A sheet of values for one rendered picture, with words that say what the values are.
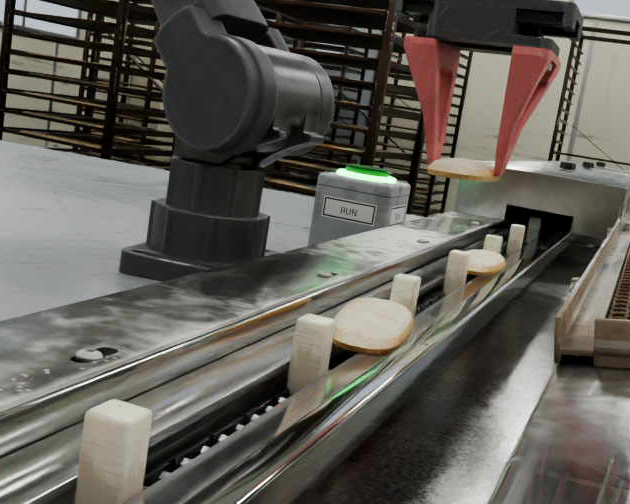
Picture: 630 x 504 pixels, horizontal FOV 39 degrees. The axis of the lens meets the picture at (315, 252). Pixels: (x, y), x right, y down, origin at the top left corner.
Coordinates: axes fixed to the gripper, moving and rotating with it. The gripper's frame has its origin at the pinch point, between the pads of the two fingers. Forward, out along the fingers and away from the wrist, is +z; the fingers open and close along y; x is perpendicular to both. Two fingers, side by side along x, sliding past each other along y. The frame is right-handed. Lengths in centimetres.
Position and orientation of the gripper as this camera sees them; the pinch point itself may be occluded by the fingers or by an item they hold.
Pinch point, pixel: (467, 157)
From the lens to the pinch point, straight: 55.0
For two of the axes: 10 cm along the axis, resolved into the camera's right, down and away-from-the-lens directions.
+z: -1.4, 9.8, 1.5
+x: 3.5, -0.9, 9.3
